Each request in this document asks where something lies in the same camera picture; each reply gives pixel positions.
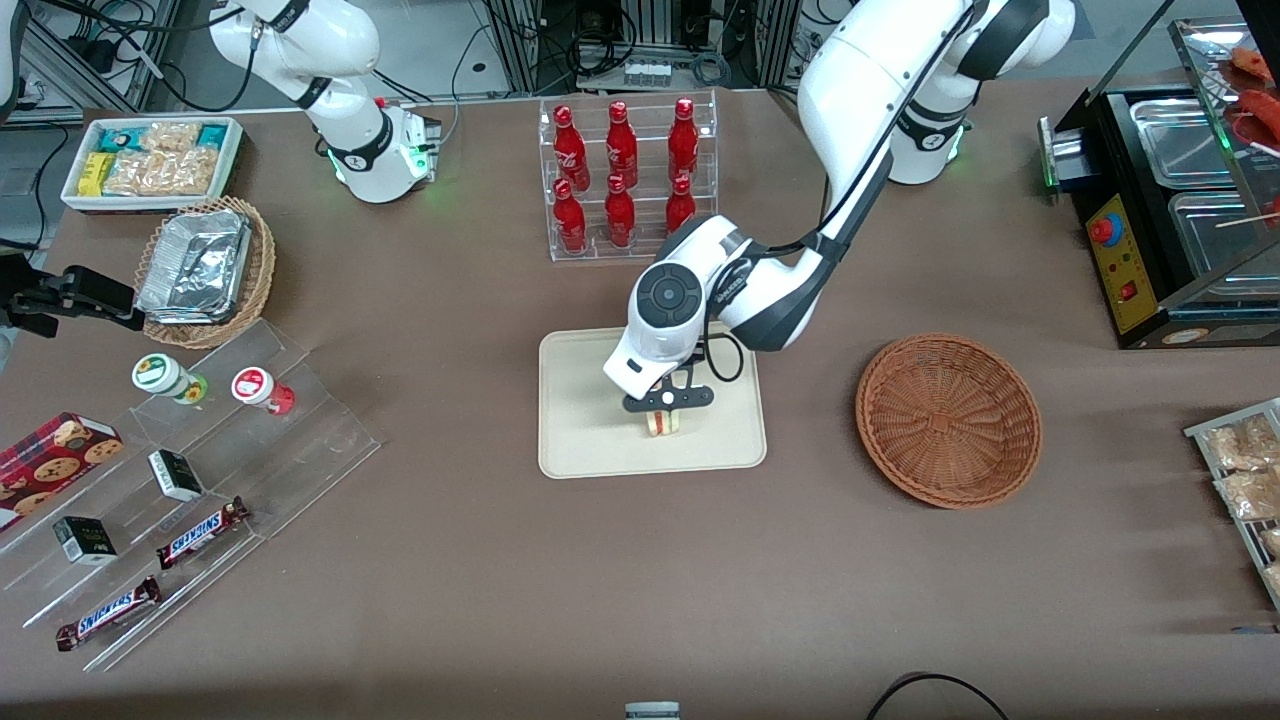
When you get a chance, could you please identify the beige plastic tray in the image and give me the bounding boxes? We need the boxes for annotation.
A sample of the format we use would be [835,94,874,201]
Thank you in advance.
[538,320,768,480]

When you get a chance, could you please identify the brown round wicker basket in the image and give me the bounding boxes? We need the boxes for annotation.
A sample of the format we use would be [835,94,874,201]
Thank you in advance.
[855,333,1043,510]

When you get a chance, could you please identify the light wicker basket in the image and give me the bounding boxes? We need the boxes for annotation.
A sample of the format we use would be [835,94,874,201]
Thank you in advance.
[134,196,277,350]

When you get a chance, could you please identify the clear acrylic bottle rack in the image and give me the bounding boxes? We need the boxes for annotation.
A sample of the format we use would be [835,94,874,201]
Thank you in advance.
[538,90,719,263]

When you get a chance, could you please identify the red cola bottle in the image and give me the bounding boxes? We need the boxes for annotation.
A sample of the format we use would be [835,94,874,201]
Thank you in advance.
[553,179,588,254]
[668,97,700,185]
[665,175,697,237]
[553,105,591,192]
[604,174,637,249]
[605,100,639,190]

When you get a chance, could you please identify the clear acrylic tiered stand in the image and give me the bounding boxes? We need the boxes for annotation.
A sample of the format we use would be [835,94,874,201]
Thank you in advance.
[0,318,382,673]

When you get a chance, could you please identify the red lidded cup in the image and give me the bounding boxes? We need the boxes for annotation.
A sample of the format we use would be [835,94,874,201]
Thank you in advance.
[231,367,297,416]

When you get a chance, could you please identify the white rectangular snack bin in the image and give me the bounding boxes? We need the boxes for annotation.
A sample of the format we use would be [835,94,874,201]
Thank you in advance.
[60,116,244,213]

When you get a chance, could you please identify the stacked aluminium foil containers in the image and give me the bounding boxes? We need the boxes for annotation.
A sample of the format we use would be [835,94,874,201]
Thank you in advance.
[137,209,253,325]

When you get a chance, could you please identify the Snickers chocolate bar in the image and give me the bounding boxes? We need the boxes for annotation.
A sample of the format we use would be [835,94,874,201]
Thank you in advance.
[156,497,250,571]
[55,576,162,652]

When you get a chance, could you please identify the black food warmer cabinet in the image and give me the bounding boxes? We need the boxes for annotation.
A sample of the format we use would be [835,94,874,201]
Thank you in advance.
[1038,0,1280,351]

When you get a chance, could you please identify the small black box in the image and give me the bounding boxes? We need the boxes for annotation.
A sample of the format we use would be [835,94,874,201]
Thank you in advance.
[148,449,204,502]
[53,516,118,566]

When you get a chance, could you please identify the green lidded cup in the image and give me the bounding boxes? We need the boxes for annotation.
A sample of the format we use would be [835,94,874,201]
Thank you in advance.
[131,354,209,405]

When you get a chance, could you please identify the large clear bag of crackers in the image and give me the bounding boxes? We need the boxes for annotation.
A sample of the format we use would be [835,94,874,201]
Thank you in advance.
[103,147,222,197]

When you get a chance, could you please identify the small clear bag of crackers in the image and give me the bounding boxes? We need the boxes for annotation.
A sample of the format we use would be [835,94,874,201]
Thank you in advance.
[140,121,202,154]

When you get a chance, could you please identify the steel warmer pan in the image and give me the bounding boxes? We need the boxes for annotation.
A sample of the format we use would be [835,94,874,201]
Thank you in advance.
[1130,96,1243,190]
[1167,189,1280,284]

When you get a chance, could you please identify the red cookie box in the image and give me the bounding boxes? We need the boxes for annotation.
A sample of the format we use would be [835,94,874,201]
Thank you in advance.
[0,412,125,533]

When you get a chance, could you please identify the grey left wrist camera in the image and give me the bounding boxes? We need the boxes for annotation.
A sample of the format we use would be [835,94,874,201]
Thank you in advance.
[622,384,715,414]

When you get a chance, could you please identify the aluminium frame rack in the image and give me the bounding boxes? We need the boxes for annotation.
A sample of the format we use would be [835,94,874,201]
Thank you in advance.
[482,0,801,96]

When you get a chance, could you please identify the black floor cable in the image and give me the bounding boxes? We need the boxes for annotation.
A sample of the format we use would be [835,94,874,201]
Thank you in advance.
[865,672,1011,720]

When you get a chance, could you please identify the black right wrist bracket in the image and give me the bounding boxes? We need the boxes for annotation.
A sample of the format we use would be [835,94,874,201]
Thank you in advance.
[0,255,147,339]

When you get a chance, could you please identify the aluminium frame with cables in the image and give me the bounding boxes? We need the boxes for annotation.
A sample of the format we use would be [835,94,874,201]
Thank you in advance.
[18,0,183,119]

